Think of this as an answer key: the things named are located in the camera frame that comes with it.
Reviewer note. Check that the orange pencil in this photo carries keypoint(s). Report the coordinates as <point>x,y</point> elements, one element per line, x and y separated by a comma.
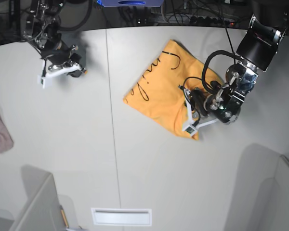
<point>64,218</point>

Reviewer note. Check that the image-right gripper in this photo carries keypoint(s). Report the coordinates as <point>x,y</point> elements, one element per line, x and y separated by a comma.
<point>206,104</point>

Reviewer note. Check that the blue grey device box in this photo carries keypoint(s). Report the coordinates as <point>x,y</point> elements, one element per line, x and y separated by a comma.
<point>136,3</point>

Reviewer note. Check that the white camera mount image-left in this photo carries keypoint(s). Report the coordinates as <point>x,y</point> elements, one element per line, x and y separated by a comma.
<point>45,79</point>

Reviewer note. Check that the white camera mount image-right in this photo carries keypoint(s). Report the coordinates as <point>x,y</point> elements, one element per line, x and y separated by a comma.
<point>194,121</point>

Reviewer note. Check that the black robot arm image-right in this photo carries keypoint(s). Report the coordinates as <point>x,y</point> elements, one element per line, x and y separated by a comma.
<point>255,52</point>

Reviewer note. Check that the black power strip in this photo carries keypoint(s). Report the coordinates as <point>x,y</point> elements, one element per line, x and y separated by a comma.
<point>210,21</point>

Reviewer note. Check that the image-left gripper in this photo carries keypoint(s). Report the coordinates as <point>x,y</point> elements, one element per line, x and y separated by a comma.
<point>65,58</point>

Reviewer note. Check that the orange T-shirt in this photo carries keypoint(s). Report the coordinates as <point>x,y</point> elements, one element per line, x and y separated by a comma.
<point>157,95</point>

